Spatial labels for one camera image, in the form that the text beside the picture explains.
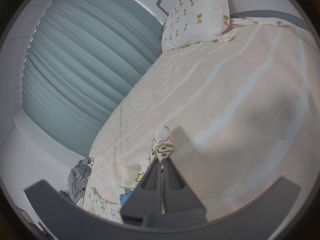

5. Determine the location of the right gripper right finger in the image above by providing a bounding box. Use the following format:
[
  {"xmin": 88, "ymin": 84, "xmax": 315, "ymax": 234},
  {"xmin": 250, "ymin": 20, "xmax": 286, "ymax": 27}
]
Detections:
[{"xmin": 164, "ymin": 157, "xmax": 207, "ymax": 221}]

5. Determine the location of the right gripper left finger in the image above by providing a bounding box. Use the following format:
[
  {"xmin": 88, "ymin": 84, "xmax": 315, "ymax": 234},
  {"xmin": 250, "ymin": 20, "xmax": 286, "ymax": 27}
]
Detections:
[{"xmin": 120, "ymin": 157, "xmax": 162, "ymax": 223}]

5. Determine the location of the white printed pyjama top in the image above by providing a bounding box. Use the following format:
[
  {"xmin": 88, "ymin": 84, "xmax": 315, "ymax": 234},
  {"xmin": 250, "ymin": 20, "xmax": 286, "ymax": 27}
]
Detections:
[{"xmin": 84, "ymin": 126, "xmax": 176, "ymax": 221}]

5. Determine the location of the pile of clothes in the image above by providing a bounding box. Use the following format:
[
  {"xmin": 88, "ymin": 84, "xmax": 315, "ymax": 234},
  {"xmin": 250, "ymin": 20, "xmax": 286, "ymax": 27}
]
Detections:
[{"xmin": 67, "ymin": 156, "xmax": 94, "ymax": 202}]

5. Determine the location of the bed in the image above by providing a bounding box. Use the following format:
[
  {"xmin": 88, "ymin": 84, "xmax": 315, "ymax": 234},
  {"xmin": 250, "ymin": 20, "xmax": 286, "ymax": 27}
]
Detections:
[{"xmin": 82, "ymin": 0, "xmax": 320, "ymax": 224}]

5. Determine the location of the blue-green curtain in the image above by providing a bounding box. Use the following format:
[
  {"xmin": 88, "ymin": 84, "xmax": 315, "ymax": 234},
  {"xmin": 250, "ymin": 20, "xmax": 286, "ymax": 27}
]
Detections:
[{"xmin": 21, "ymin": 0, "xmax": 166, "ymax": 159}]

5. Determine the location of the white printed pillow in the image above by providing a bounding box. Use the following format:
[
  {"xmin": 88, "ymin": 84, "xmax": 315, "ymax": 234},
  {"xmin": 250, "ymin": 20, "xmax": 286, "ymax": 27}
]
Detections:
[{"xmin": 161, "ymin": 0, "xmax": 230, "ymax": 52}]

